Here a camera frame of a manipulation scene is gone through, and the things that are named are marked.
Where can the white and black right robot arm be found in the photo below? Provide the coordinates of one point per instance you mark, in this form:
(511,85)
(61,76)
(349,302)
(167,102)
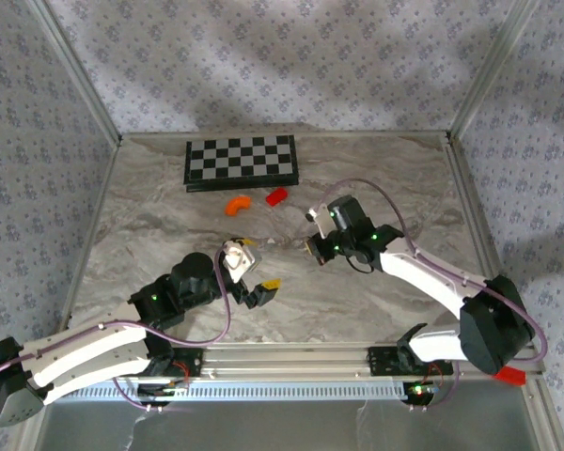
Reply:
(423,282)

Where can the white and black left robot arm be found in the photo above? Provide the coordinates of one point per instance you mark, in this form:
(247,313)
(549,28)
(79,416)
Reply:
(89,357)

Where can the orange curved plastic block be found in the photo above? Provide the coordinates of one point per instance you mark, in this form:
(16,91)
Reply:
(237,206)

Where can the small red plastic block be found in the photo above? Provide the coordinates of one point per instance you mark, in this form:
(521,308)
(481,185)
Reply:
(277,196)

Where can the folded black white chessboard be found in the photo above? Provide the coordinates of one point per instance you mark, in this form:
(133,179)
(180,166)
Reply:
(242,160)

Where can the black controller board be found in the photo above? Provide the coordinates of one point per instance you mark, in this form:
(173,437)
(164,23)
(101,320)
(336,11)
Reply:
(162,390)
(420,391)

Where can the grey metal plate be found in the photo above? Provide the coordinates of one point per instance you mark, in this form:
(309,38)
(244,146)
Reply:
(263,427)

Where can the long red plastic block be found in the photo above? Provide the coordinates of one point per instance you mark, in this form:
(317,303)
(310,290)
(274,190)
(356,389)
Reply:
(512,377)

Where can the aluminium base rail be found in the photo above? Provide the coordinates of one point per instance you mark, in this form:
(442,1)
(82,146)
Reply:
(286,362)

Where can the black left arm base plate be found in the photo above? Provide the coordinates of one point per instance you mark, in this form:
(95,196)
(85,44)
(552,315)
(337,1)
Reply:
(192,362)

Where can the aluminium table side rail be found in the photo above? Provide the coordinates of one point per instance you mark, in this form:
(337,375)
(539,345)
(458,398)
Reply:
(470,211)
(91,235)

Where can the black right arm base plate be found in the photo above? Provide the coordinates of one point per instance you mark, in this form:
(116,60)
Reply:
(380,362)

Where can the aluminium frame post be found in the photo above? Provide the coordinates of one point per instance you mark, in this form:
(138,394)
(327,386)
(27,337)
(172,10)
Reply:
(79,75)
(487,75)

